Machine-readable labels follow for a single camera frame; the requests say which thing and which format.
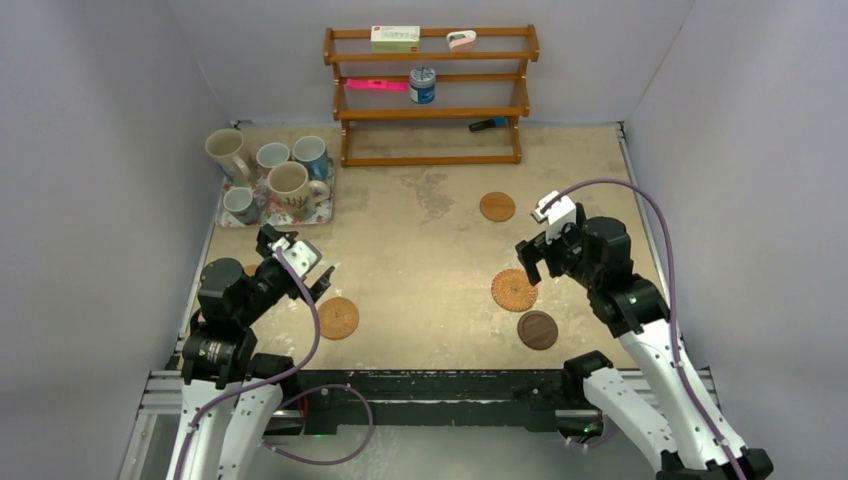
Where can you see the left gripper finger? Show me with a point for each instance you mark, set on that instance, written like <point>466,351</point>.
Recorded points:
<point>322,284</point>
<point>267,237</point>

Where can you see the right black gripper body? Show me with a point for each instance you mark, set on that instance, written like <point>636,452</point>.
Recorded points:
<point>563,256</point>

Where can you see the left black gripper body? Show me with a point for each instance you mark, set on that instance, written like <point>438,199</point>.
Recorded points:
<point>273,282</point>

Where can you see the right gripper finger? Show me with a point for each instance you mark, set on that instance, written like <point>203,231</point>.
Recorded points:
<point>530,260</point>
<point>524,246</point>

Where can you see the woven rattan coaster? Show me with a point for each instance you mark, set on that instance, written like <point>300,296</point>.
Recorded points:
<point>512,291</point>
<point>338,318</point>

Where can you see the dark brown wooden coaster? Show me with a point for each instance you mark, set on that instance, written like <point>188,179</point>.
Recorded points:
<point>537,330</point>

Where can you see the blue mug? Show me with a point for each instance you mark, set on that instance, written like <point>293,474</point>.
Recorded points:
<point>311,152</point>

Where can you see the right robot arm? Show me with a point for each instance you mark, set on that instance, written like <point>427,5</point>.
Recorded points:
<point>682,434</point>

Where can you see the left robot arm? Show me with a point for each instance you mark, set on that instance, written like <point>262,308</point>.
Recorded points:
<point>229,391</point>

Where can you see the floral pattern tray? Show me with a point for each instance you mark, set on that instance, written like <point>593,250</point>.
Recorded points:
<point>271,209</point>

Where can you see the small grey white mug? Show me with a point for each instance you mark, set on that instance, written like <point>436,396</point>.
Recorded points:
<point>241,203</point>

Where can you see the cream mug with plant print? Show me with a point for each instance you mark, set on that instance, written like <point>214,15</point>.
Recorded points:
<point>298,193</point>

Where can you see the tall cream mug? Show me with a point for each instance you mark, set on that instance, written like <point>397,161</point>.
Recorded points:
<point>228,148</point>

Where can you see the black blue marker pen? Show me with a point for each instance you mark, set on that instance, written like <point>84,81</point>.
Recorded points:
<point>491,123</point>

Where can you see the wooden three-tier shelf rack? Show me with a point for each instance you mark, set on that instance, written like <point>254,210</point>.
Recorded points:
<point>517,108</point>

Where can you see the pink highlighter marker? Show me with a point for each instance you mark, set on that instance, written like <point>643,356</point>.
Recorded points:
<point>376,85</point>

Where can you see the blue white lidded jar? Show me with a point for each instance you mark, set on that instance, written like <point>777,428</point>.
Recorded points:
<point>421,85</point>

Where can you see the pink white small device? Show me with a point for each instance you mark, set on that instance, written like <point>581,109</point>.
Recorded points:
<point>461,40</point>

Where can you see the white green cardboard box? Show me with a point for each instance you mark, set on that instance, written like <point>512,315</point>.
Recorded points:
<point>394,39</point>

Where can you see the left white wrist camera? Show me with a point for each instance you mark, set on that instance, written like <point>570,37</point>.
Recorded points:
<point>300,255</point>

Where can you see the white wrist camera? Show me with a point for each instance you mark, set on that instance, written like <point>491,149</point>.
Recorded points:
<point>300,255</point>
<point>556,211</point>

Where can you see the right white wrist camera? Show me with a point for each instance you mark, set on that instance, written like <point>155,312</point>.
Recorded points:
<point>556,211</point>

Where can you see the black aluminium base frame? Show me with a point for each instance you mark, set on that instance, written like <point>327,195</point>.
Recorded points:
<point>318,402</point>

